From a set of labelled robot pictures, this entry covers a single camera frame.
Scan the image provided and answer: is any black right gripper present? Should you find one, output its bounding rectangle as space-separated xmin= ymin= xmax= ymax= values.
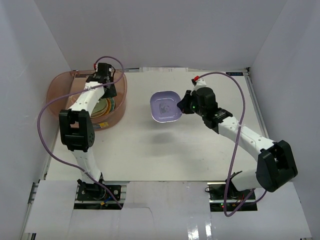
xmin=177 ymin=91 xmax=206 ymax=118

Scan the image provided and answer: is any purple square panda plate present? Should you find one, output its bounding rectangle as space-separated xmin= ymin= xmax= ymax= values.
xmin=150 ymin=90 xmax=182 ymax=123

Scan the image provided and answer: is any green square panda plate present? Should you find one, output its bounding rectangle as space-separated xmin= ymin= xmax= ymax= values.
xmin=90 ymin=98 xmax=108 ymax=118

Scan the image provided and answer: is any red and teal round plate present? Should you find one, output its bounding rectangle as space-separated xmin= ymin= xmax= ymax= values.
xmin=109 ymin=97 xmax=116 ymax=112

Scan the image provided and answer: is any orange woven round plate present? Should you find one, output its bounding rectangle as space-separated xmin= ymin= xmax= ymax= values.
xmin=105 ymin=98 xmax=112 ymax=114

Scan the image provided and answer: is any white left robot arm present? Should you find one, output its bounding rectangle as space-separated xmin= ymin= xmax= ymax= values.
xmin=59 ymin=63 xmax=114 ymax=200

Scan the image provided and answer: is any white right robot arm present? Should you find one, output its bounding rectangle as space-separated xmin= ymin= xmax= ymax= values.
xmin=177 ymin=87 xmax=298 ymax=200

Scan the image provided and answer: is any pink translucent plastic bin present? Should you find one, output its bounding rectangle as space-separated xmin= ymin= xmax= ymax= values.
xmin=46 ymin=70 xmax=128 ymax=131

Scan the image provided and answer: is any white paper sheet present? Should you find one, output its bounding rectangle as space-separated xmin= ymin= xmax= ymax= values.
xmin=139 ymin=67 xmax=189 ymax=73

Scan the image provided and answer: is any blue label sticker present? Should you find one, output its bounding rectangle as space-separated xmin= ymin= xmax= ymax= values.
xmin=226 ymin=72 xmax=244 ymax=77

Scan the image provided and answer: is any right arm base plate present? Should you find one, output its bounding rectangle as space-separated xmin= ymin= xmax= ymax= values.
xmin=204 ymin=182 xmax=258 ymax=212

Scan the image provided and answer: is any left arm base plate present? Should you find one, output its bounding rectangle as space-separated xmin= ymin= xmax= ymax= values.
xmin=76 ymin=179 xmax=122 ymax=202

